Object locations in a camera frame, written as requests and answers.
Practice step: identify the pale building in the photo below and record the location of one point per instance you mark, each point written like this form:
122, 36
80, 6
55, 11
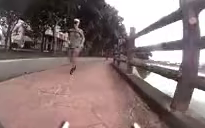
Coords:
19, 33
58, 38

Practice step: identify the red stone-pattern path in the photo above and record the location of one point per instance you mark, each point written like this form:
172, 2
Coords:
73, 96

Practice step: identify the grey concrete kerb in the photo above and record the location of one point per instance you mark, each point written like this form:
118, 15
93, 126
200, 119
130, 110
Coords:
146, 91

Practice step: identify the robot's own part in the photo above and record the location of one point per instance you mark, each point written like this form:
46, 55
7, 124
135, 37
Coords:
135, 126
65, 125

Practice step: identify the group of trees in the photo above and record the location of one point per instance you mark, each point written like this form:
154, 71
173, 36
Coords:
93, 20

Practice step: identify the low concrete wall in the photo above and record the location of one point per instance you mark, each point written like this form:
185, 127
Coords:
16, 68

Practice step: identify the wooden post-and-rail fence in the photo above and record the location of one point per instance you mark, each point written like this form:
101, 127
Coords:
186, 66

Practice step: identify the river water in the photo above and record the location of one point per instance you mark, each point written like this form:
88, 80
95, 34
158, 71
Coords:
176, 87

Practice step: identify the person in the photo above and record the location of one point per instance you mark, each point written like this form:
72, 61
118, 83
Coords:
76, 40

